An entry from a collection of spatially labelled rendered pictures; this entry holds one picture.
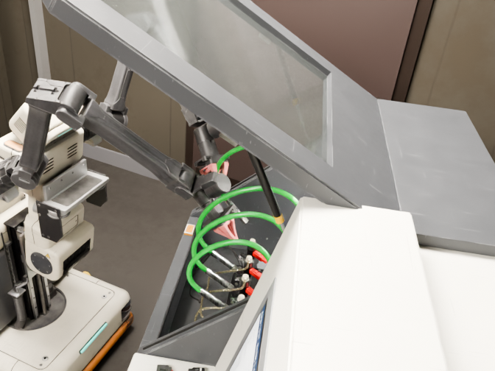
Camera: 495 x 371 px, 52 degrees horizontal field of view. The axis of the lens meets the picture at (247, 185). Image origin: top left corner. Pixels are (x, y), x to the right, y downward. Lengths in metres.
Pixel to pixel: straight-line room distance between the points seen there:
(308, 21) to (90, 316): 1.88
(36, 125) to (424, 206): 1.00
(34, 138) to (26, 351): 1.16
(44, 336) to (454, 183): 1.82
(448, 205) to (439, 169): 0.16
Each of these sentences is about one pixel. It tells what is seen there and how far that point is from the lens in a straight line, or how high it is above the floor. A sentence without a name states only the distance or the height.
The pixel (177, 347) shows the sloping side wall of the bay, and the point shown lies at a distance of 1.40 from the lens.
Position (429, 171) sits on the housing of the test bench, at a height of 1.50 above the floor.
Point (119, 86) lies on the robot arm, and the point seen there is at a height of 1.37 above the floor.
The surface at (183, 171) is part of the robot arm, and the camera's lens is 1.49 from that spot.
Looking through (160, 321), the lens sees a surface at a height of 0.95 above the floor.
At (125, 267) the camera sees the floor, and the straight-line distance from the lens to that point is 3.14.
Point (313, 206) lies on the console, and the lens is 1.01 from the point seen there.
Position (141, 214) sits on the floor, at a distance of 3.54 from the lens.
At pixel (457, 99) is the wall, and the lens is 2.97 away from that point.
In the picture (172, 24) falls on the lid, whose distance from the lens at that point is 1.17.
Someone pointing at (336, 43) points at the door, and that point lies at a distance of 2.92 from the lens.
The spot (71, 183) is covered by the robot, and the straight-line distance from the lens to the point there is 1.98.
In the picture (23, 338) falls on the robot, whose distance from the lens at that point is 2.49.
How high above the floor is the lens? 2.11
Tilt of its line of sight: 33 degrees down
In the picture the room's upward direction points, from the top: 6 degrees clockwise
